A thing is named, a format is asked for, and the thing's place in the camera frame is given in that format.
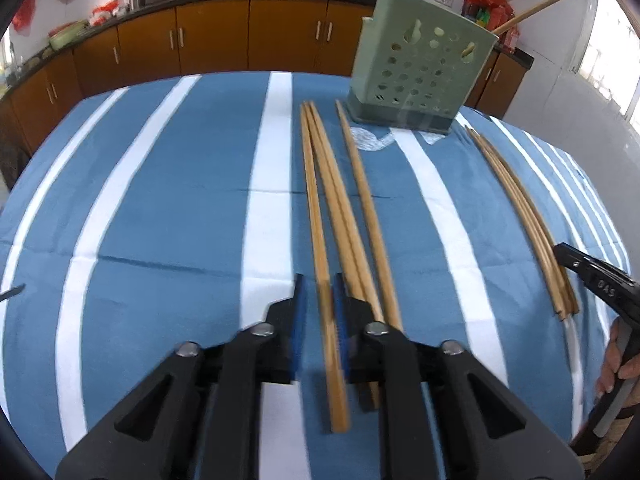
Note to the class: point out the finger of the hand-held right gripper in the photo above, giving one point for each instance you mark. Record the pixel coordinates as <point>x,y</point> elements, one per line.
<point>572,260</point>

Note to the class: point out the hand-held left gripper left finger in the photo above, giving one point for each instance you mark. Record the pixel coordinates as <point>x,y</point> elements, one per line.
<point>300,320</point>

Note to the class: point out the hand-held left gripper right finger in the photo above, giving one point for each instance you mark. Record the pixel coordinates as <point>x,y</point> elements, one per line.
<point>340,320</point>

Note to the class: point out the green perforated utensil holder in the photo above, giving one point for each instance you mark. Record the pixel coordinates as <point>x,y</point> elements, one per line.
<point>400,35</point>

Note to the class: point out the person's right hand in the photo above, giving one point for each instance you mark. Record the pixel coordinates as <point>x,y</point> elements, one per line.
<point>610,360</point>

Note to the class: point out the brown lower kitchen cabinets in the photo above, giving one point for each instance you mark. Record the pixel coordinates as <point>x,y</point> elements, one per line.
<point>215,35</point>

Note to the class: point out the red white plastic bag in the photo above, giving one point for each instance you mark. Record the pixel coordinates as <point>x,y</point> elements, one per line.
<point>106,11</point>

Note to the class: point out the green basin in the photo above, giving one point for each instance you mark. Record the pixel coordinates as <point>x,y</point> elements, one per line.
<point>67,35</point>

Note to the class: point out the bright window with frame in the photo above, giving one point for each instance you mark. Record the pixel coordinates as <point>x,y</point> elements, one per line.
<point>615,60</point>

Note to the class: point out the red bag on wall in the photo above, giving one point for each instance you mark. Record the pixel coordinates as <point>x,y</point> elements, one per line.
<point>25,10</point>

